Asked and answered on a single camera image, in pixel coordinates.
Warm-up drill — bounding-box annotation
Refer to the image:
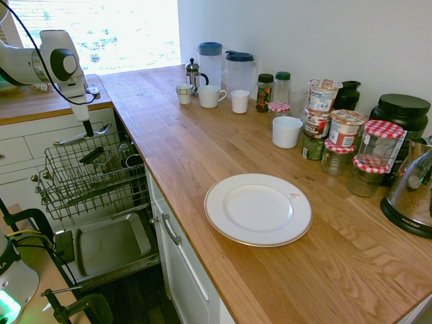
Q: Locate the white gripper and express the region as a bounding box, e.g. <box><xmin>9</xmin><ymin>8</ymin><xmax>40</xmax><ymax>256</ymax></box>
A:
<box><xmin>59</xmin><ymin>75</ymin><xmax>95</xmax><ymax>138</ymax></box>

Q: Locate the silver spoon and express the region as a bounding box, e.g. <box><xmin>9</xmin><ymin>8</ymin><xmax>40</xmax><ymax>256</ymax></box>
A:
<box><xmin>80</xmin><ymin>122</ymin><xmax>113</xmax><ymax>139</ymax></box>

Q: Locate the built-in dishwasher body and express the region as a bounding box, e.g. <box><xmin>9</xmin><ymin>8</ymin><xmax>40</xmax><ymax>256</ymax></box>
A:
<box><xmin>113</xmin><ymin>107</ymin><xmax>153</xmax><ymax>217</ymax></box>

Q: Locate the steel dishwasher door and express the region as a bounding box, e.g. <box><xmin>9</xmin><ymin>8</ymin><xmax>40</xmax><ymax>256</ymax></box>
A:
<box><xmin>53</xmin><ymin>204</ymin><xmax>162</xmax><ymax>293</ymax></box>

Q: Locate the black mug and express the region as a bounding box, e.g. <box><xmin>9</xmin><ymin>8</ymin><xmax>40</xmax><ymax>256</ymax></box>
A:
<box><xmin>124</xmin><ymin>153</ymin><xmax>144</xmax><ymax>168</ymax></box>

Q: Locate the white corner cabinet front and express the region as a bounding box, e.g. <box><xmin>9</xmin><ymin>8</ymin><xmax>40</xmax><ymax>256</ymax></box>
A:
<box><xmin>0</xmin><ymin>107</ymin><xmax>119</xmax><ymax>230</ymax></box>

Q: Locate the bright window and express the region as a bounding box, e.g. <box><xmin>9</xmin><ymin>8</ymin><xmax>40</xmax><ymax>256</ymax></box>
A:
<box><xmin>8</xmin><ymin>0</ymin><xmax>180</xmax><ymax>76</ymax></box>

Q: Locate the small patterned white cup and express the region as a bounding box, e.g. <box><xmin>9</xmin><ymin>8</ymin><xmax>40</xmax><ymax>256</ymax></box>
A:
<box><xmin>175</xmin><ymin>84</ymin><xmax>194</xmax><ymax>105</ymax></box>

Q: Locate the black C-clamp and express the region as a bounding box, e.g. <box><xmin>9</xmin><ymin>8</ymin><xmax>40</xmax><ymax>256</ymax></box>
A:
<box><xmin>40</xmin><ymin>285</ymin><xmax>115</xmax><ymax>324</ymax></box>
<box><xmin>0</xmin><ymin>197</ymin><xmax>55</xmax><ymax>252</ymax></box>

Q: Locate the glass French press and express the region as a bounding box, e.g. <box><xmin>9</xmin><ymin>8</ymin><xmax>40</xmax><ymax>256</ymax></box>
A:
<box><xmin>184</xmin><ymin>57</ymin><xmax>209</xmax><ymax>97</ymax></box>

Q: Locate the wide white mug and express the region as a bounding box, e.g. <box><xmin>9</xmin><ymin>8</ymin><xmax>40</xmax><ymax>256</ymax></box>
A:
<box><xmin>197</xmin><ymin>84</ymin><xmax>227</xmax><ymax>109</ymax></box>

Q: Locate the clear pitcher light blue lid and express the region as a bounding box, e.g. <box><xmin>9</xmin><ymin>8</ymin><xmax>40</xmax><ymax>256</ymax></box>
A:
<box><xmin>197</xmin><ymin>41</ymin><xmax>223</xmax><ymax>92</ymax></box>

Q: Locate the white ribbed cup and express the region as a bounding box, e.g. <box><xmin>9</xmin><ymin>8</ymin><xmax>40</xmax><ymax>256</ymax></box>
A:
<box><xmin>230</xmin><ymin>89</ymin><xmax>250</xmax><ymax>114</ymax></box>

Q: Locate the clear pitcher dark teal lid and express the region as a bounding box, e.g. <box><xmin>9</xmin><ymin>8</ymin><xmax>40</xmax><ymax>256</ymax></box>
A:
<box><xmin>225</xmin><ymin>50</ymin><xmax>259</xmax><ymax>99</ymax></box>

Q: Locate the white cabinet drawer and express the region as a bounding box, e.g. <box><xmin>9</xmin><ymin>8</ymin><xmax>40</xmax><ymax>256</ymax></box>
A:
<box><xmin>146</xmin><ymin>171</ymin><xmax>220</xmax><ymax>304</ymax></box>

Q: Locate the dark coffee jar black lid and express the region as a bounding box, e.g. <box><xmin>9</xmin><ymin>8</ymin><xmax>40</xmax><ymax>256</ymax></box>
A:
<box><xmin>255</xmin><ymin>73</ymin><xmax>274</xmax><ymax>113</ymax></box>

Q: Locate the white plate gold rim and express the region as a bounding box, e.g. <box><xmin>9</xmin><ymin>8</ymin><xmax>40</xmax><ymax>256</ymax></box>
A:
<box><xmin>204</xmin><ymin>173</ymin><xmax>314</xmax><ymax>248</ymax></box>

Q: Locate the small jar red checked lid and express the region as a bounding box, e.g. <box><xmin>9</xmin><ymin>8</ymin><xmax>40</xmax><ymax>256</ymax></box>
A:
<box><xmin>268</xmin><ymin>101</ymin><xmax>291</xmax><ymax>131</ymax></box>

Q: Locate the white cabinet door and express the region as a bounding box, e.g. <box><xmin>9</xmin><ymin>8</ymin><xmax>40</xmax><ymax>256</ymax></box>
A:
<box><xmin>150</xmin><ymin>202</ymin><xmax>210</xmax><ymax>324</ymax></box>

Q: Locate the clear jar green lid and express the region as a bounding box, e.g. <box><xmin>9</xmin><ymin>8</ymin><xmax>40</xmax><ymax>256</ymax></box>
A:
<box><xmin>273</xmin><ymin>71</ymin><xmax>292</xmax><ymax>104</ymax></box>

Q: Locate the plain white cup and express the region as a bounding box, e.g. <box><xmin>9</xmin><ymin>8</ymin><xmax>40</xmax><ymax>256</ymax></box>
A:
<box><xmin>271</xmin><ymin>116</ymin><xmax>304</xmax><ymax>149</ymax></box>

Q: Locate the clear drinking glass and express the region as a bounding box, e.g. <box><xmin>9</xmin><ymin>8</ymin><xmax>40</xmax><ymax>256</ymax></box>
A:
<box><xmin>288</xmin><ymin>87</ymin><xmax>310</xmax><ymax>119</ymax></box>

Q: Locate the green tin can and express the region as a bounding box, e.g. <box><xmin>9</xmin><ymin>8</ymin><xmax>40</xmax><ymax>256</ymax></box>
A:
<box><xmin>301</xmin><ymin>130</ymin><xmax>327</xmax><ymax>161</ymax></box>

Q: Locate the red printed oats tub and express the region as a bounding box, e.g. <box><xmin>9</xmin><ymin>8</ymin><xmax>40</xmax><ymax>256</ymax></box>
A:
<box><xmin>304</xmin><ymin>107</ymin><xmax>331</xmax><ymax>140</ymax></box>

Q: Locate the glass jar red checked lid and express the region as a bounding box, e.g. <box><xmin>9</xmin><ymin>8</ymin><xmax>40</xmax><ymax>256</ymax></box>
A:
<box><xmin>346</xmin><ymin>157</ymin><xmax>389</xmax><ymax>198</ymax></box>
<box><xmin>320</xmin><ymin>138</ymin><xmax>357</xmax><ymax>177</ymax></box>

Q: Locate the yoghurt tub brown foil lid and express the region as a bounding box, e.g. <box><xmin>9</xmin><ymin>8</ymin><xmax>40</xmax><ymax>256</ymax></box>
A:
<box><xmin>329</xmin><ymin>109</ymin><xmax>368</xmax><ymax>148</ymax></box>

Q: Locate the black vase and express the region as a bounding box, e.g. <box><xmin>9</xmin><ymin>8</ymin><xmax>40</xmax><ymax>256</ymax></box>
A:
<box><xmin>333</xmin><ymin>80</ymin><xmax>362</xmax><ymax>111</ymax></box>

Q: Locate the large jar red checked lid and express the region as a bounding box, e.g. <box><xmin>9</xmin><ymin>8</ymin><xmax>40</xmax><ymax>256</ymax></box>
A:
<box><xmin>356</xmin><ymin>119</ymin><xmax>405</xmax><ymax>168</ymax></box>

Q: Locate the large black supplement tub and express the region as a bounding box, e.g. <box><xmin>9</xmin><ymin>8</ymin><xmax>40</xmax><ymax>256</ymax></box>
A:
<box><xmin>369</xmin><ymin>93</ymin><xmax>432</xmax><ymax>188</ymax></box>

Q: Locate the steel electric kettle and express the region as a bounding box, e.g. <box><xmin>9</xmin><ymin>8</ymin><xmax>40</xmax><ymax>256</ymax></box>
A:
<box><xmin>380</xmin><ymin>134</ymin><xmax>432</xmax><ymax>240</ymax></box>

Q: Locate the brushed metal bar handle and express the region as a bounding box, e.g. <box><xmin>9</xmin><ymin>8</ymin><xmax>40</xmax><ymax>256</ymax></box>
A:
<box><xmin>55</xmin><ymin>133</ymin><xmax>88</xmax><ymax>146</ymax></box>

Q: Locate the wire dishwasher rack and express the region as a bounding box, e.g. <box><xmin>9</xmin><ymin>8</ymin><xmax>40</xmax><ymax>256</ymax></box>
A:
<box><xmin>35</xmin><ymin>130</ymin><xmax>151</xmax><ymax>222</ymax></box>

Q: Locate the black camera cable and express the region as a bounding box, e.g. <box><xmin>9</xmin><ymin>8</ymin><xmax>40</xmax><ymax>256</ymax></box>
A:
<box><xmin>5</xmin><ymin>0</ymin><xmax>97</xmax><ymax>105</ymax></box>

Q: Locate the yellow cable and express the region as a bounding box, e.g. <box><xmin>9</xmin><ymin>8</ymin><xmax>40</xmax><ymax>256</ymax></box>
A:
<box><xmin>5</xmin><ymin>230</ymin><xmax>55</xmax><ymax>252</ymax></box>

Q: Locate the silver drawer handle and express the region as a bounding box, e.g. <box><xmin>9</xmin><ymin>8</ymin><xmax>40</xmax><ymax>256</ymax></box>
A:
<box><xmin>161</xmin><ymin>213</ymin><xmax>182</xmax><ymax>246</ymax></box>

